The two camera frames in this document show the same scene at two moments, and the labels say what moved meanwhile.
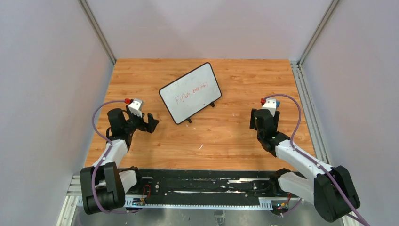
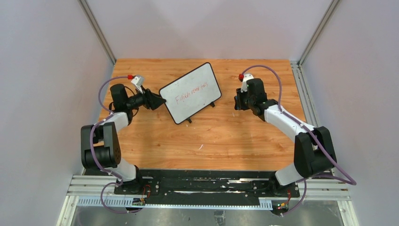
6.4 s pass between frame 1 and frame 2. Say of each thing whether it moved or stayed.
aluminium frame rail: stayed
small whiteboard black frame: stayed
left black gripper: moved
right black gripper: moved
